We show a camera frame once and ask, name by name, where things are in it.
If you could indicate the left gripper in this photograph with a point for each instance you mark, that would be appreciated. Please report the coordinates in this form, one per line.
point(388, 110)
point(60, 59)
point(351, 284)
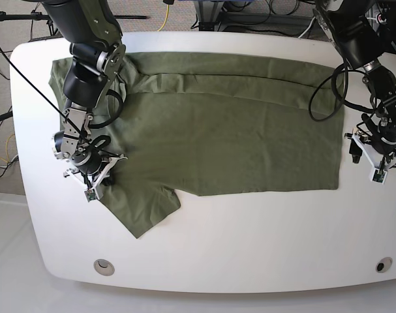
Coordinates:
point(379, 155)

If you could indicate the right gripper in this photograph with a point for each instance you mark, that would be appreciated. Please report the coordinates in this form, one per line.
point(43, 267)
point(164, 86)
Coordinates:
point(94, 168)

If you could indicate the olive green T-shirt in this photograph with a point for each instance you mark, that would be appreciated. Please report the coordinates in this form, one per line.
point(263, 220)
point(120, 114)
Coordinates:
point(211, 124)

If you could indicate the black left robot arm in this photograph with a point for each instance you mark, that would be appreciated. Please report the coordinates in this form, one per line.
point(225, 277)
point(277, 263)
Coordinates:
point(361, 31)

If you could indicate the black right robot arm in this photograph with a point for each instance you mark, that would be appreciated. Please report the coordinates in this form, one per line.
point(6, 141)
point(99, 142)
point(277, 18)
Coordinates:
point(97, 52)

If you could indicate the black tripod stand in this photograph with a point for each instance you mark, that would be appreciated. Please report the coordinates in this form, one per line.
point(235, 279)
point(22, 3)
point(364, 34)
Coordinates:
point(15, 17)

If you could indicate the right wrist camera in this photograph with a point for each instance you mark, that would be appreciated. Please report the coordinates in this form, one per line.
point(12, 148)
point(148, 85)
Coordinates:
point(93, 194)

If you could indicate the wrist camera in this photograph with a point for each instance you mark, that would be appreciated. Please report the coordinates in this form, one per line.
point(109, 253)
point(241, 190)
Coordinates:
point(378, 176)
point(93, 194)

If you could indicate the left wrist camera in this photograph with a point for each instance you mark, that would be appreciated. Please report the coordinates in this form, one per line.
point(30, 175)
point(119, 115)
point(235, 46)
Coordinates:
point(378, 176)

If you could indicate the left table cable grommet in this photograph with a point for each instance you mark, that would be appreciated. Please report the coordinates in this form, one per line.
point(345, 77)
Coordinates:
point(104, 267)

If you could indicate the table cable grommet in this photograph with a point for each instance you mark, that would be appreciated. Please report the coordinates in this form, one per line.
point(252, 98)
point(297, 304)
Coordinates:
point(384, 265)
point(104, 267)

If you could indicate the right table cable grommet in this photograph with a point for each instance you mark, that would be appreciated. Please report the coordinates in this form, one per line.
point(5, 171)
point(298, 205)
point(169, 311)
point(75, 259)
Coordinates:
point(384, 265)

